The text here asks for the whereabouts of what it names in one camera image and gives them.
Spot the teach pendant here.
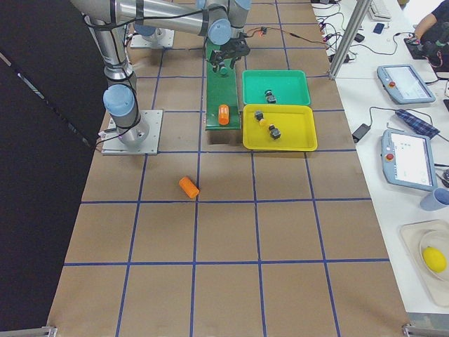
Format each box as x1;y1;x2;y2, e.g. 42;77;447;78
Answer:
381;129;438;192
377;65;435;105

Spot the yellow push button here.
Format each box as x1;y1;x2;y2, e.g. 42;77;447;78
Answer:
268;124;281;140
254;110;267;127

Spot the beige tray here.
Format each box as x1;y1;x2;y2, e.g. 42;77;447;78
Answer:
400;220;448;308

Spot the orange battery cylinder with text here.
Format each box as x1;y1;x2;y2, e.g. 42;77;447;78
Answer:
217;104;230;126

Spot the white bowl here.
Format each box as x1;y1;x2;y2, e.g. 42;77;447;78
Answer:
420;230;448;282

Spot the green conveyor belt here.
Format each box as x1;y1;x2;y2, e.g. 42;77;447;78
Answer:
205;59;241;131

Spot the yellow lemon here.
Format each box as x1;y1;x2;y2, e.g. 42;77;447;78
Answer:
422;246;447;273

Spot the green tray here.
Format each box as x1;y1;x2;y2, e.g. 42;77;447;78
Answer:
242;70;311;105

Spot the blue cup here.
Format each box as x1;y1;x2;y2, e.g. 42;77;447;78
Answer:
420;188;449;211

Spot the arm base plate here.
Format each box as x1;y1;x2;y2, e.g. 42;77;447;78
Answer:
130;25;175;49
100;110;163;155

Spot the yellow tray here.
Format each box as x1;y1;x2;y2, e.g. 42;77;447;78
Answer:
242;104;318;152

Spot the blue plaid cloth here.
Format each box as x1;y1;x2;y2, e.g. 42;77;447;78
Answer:
395;109;440;138

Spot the plain orange cylinder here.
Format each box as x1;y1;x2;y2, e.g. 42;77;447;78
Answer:
178;176;200;199

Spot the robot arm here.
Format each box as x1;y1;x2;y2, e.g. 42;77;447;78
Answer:
72;1;252;143

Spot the red black wire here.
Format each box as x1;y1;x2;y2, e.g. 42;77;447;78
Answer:
245;26;330;46

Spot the teach pendant near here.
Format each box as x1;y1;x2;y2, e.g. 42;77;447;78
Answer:
381;129;438;192

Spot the teach pendant far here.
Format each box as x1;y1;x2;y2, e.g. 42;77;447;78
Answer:
377;65;435;105

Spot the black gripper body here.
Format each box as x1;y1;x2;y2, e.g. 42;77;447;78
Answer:
220;33;250;60

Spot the aluminium frame post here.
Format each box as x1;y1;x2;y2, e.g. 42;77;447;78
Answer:
328;0;370;79

